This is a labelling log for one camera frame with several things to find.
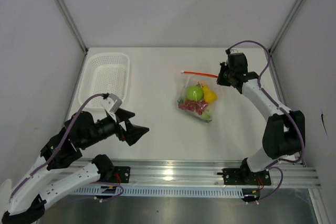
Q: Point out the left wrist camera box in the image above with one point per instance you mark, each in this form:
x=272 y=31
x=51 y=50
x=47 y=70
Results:
x=111 y=103

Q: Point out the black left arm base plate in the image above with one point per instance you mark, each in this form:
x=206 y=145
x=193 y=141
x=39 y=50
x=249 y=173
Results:
x=118 y=175

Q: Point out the white cauliflower with green leaves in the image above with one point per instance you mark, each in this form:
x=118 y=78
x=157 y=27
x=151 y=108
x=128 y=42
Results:
x=206 y=116

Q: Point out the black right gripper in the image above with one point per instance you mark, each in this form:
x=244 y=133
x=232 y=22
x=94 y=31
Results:
x=220 y=81

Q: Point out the yellow bell pepper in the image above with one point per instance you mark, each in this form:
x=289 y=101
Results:
x=209 y=95

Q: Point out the green apple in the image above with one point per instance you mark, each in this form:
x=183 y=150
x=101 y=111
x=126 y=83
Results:
x=194 y=93

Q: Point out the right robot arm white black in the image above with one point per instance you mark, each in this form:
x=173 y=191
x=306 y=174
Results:
x=284 y=133

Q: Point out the red grape bunch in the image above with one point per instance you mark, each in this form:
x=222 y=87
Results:
x=193 y=106

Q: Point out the right aluminium corner post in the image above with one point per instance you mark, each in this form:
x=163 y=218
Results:
x=289 y=19

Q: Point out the aluminium corner post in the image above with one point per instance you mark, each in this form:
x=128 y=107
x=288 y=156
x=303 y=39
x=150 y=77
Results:
x=289 y=19
x=71 y=24

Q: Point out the white slotted cable duct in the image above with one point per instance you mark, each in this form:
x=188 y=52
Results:
x=159 y=191

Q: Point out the left aluminium corner post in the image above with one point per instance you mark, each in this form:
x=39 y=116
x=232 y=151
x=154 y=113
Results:
x=71 y=24

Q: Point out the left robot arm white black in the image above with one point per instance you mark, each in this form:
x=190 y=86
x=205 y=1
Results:
x=38 y=191

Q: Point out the aluminium rail frame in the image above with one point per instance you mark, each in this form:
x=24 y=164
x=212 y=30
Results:
x=205 y=173

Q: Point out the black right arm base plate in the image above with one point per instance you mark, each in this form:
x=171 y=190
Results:
x=238 y=176

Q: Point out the white perforated plastic basket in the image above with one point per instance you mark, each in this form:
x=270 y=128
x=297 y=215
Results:
x=106 y=72

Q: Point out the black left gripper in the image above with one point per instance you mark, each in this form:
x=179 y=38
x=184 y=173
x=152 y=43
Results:
x=133 y=132

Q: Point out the green scallion stalks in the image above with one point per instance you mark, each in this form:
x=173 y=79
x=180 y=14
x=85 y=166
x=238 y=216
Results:
x=194 y=80

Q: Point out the clear zip bag orange zipper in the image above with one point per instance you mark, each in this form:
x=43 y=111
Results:
x=211 y=79

